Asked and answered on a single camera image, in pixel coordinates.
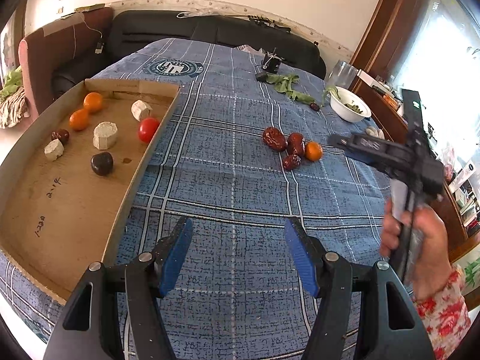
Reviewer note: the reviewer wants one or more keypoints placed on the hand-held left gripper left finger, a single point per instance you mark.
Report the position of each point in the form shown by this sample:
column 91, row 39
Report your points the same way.
column 176, row 255

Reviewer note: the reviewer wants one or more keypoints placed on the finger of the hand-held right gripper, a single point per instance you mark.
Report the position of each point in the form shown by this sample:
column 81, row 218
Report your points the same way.
column 354, row 147

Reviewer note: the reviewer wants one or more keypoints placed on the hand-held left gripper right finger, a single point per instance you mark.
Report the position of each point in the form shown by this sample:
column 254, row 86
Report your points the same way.
column 300, row 258

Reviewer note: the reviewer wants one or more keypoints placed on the large orange tangerine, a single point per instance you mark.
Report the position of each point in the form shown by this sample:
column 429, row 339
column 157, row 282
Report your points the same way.
column 313, row 151

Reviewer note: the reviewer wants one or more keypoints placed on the large glossy red date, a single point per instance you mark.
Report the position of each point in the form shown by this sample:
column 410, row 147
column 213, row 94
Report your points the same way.
column 295, row 143

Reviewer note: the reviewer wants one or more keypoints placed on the small red date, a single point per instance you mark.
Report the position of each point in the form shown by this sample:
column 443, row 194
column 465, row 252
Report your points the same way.
column 60, row 136
column 291, row 162

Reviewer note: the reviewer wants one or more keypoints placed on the large wrinkled red date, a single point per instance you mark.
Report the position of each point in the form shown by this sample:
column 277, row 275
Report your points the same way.
column 274, row 138

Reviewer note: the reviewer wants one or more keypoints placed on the dark purple round fruit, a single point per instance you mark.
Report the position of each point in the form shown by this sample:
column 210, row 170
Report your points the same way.
column 101, row 163

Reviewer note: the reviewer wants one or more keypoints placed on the shallow cardboard box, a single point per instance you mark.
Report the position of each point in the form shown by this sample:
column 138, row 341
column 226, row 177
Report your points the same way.
column 56, row 213

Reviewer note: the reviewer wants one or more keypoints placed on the red cherry tomato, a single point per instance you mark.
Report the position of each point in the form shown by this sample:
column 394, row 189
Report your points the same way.
column 149, row 129

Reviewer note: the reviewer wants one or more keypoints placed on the small orange tangerine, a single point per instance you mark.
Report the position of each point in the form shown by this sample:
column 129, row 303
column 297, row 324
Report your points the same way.
column 93, row 102
column 79, row 119

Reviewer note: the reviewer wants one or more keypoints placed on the person's right forearm floral sleeve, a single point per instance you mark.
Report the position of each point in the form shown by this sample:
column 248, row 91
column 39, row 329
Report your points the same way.
column 446, row 318

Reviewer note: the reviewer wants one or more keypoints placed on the person's right hand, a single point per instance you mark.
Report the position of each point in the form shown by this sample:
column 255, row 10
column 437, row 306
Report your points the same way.
column 431, row 251

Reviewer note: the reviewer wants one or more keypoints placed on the white work gloves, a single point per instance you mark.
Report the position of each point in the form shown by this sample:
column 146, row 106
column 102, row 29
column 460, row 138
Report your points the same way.
column 375, row 132

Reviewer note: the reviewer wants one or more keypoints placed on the white bowl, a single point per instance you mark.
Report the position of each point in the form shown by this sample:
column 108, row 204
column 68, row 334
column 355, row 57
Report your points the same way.
column 347, row 112

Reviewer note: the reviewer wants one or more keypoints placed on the tiny dark red date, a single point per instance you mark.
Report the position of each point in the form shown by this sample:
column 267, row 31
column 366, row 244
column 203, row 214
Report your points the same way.
column 315, row 107

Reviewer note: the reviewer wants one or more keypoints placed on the clear glass jar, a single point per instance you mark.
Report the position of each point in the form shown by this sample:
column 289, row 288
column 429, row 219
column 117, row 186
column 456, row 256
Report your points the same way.
column 339, row 75

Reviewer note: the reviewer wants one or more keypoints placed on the green vegetable leaves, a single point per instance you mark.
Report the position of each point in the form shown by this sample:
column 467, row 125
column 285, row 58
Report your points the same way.
column 288, row 86

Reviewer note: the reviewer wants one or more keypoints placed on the wooden sideboard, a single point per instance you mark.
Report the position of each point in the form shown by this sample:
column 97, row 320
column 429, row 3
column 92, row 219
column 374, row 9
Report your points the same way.
column 465, row 245

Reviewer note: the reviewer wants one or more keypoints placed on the black power adapter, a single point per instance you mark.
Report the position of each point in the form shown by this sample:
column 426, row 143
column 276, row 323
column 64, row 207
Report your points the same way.
column 261, row 77

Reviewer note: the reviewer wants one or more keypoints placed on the black cylindrical device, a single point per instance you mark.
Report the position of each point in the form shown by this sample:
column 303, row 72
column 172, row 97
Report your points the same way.
column 272, row 63

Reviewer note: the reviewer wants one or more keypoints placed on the black folded tripod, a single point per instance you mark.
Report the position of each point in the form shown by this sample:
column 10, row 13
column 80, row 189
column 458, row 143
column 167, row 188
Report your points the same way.
column 268, row 23

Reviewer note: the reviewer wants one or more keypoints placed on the white plastic bag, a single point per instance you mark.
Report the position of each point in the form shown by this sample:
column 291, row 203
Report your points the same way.
column 193, row 12

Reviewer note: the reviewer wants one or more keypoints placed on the striped woven cloth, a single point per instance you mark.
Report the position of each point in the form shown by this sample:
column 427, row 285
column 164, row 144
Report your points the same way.
column 15, row 108

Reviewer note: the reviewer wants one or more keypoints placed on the black leather sofa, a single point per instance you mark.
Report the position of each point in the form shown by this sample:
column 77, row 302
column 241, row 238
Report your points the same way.
column 157, row 26

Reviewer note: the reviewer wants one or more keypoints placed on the reddish brown armchair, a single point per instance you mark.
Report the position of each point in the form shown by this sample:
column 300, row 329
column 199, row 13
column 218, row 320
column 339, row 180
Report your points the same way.
column 41, row 63

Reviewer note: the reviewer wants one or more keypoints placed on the bunch of green vegetables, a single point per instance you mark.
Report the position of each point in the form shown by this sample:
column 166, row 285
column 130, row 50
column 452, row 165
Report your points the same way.
column 11, row 82

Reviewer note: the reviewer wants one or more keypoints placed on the wooden window frame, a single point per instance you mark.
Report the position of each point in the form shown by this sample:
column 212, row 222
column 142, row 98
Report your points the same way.
column 390, row 18

